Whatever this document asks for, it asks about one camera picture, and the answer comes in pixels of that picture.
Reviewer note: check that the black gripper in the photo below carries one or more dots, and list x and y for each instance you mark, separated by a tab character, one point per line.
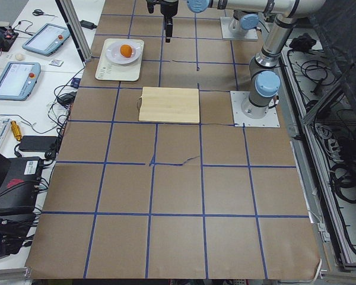
169	8

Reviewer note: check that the orange fruit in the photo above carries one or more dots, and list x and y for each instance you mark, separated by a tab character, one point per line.
126	51

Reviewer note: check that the white round plate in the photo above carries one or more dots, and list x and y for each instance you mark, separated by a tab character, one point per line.
114	56

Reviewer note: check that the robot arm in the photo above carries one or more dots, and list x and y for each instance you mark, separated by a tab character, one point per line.
264	81
242	21

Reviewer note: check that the cream bear tray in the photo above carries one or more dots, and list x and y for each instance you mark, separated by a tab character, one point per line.
109	71

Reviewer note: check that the bamboo cutting board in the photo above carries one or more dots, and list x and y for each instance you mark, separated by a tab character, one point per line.
171	105

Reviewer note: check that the black power adapter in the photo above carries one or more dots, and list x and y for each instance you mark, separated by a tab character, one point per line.
88	25

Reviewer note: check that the far teach pendant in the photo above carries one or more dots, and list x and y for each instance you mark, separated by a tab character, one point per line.
47	40

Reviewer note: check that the teach pendant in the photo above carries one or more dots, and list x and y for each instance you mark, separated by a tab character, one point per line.
47	40
18	80

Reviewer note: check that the near teach pendant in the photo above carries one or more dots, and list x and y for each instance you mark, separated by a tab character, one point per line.
18	80

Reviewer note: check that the black computer box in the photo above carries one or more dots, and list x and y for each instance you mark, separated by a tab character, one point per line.
19	179

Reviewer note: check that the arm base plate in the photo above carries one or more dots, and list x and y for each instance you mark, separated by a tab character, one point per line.
250	35
245	114

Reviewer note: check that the aluminium frame post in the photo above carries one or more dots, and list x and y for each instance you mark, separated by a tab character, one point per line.
73	24

